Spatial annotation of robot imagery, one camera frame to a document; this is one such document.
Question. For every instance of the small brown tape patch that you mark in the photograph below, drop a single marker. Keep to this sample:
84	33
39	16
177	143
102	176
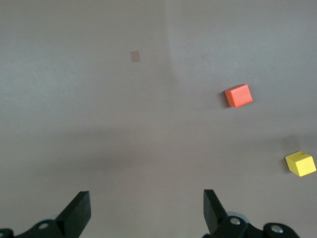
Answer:
135	56

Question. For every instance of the yellow wooden block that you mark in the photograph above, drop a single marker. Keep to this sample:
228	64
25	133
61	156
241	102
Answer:
301	164

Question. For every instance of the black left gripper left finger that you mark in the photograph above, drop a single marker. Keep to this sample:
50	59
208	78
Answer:
71	218

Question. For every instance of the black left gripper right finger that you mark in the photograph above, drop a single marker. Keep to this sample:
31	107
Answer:
218	220

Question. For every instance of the orange wooden block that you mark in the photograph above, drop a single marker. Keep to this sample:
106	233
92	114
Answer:
239	96

